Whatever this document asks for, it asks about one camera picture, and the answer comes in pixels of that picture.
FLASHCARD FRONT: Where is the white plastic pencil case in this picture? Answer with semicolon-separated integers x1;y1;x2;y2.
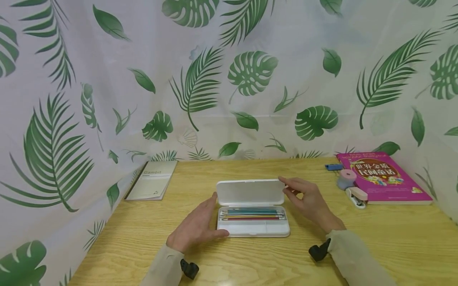
215;179;291;238

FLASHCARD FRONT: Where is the pink and white stapler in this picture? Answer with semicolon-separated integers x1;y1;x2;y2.
345;187;369;210

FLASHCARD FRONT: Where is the pink round tape dispenser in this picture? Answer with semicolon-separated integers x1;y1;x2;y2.
336;169;358;191

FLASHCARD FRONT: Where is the grey-green notebook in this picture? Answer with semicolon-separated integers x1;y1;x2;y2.
124;160;179;201

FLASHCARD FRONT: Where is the pink picture book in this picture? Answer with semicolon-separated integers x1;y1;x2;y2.
336;151;434;206

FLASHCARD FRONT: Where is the person's right forearm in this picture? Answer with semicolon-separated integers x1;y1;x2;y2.
326;229;398;286

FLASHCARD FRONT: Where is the person's left forearm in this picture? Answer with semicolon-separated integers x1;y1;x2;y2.
139;243;187;286

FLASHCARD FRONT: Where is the red pencil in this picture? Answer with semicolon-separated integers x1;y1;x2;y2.
220;216;286;221

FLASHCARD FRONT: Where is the person's left hand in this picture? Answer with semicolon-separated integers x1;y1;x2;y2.
166;192;230;254

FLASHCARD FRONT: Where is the person's right hand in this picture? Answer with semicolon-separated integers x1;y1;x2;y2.
278;176;347;234

